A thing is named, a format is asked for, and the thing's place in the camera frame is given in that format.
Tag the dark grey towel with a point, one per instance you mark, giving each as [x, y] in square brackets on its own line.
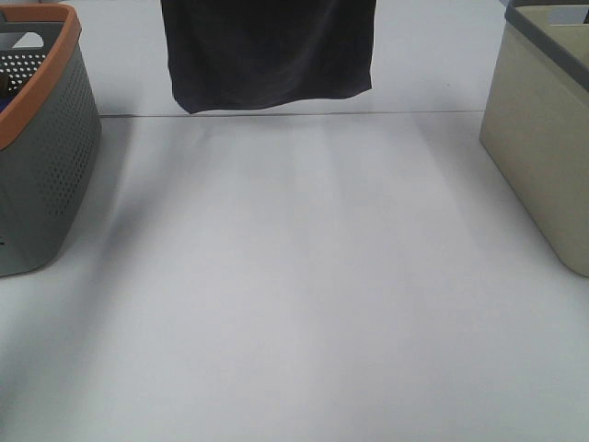
[255, 55]

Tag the blue towel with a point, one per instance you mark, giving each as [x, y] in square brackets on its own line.
[4, 102]

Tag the brown towel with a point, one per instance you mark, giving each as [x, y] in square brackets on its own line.
[4, 85]

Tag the beige bin grey rim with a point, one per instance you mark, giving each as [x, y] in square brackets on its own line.
[535, 125]

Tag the grey perforated basket orange rim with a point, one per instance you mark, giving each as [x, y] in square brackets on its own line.
[50, 134]

